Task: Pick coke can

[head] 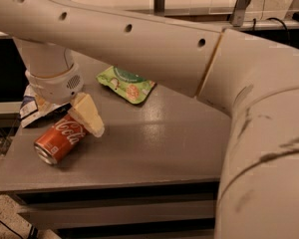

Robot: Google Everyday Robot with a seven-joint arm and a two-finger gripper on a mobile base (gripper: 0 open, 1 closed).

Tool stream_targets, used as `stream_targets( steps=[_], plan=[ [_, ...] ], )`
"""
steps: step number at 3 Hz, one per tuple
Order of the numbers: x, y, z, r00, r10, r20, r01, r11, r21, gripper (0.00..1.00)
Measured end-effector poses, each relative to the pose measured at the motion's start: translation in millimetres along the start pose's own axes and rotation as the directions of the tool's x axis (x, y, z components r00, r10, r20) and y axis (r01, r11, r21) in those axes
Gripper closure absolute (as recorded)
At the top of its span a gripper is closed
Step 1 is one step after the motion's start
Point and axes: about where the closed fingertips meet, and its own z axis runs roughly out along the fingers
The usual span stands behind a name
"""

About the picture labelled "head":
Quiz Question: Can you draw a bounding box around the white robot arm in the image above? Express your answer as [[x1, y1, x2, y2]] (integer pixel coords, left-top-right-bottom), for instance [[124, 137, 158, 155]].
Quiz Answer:
[[0, 0, 299, 239]]

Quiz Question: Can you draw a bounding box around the blue white chip bag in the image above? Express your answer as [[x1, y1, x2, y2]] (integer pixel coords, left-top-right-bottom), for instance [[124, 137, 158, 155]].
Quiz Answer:
[[19, 85, 70, 127]]

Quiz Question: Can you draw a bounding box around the red coca-cola can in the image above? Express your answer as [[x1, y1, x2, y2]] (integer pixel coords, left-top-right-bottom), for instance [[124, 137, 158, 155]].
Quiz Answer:
[[34, 115, 88, 165]]

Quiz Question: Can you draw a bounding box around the black cable floor left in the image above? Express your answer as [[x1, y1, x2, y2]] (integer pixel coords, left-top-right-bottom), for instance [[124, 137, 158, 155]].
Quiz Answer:
[[0, 212, 38, 239]]

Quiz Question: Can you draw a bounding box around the grey drawer cabinet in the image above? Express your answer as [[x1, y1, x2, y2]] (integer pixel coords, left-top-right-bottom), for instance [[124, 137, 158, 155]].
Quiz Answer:
[[0, 55, 230, 239]]

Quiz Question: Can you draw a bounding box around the green snack pouch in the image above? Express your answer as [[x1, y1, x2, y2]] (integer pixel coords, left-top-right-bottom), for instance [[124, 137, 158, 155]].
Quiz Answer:
[[97, 66, 155, 105]]

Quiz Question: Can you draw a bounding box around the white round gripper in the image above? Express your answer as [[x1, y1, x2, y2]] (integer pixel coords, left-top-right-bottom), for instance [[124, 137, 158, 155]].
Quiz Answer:
[[25, 63, 105, 137]]

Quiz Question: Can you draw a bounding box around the metal glass railing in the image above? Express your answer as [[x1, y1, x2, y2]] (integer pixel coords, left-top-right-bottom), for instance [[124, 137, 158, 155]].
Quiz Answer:
[[0, 0, 299, 40]]

